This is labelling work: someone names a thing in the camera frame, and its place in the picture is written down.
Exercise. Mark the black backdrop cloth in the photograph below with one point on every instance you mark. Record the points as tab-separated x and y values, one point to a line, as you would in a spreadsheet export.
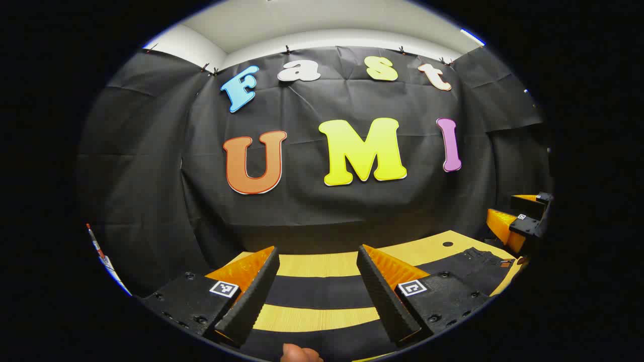
302	211

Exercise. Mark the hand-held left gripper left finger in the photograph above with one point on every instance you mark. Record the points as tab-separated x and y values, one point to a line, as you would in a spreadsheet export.
251	301

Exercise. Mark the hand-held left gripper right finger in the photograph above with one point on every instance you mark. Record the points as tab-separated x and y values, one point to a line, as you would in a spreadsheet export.
385	301

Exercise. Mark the black jeans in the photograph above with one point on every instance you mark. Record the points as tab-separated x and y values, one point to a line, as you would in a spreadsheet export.
322	291

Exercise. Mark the red capped plastic bottle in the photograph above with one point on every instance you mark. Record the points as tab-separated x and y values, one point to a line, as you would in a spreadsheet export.
96	244

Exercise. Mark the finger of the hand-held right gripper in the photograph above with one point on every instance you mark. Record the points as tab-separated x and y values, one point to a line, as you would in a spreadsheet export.
531	205
528	226

